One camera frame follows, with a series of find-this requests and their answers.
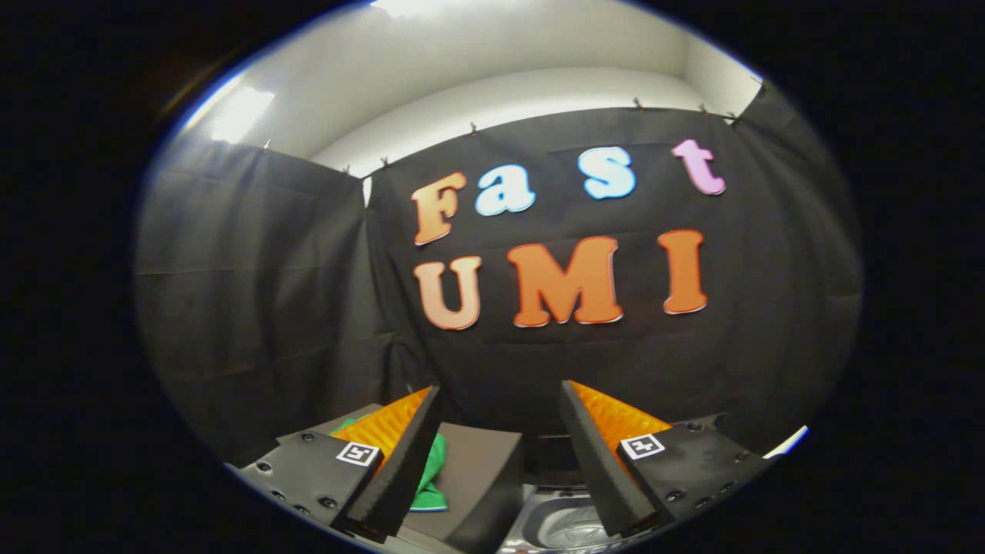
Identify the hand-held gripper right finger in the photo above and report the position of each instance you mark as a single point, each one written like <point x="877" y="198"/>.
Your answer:
<point x="600" y="469"/>

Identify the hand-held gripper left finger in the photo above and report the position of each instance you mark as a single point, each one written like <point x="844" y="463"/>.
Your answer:
<point x="400" y="469"/>

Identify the green polo shirt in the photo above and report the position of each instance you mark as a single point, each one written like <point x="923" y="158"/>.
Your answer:
<point x="432" y="477"/>

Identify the transparent washing machine lid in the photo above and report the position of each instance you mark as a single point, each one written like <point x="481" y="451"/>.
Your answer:
<point x="555" y="462"/>

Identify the dark grey washing machine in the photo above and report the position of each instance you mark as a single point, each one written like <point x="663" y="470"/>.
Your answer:
<point x="554" y="523"/>

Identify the grey box stand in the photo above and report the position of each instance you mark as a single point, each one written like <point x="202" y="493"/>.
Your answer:
<point x="477" y="462"/>

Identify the black backdrop cloth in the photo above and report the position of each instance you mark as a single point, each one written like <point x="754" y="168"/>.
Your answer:
<point x="269" y="292"/>

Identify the row of backdrop clips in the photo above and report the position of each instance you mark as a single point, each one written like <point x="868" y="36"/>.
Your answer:
<point x="473" y="128"/>

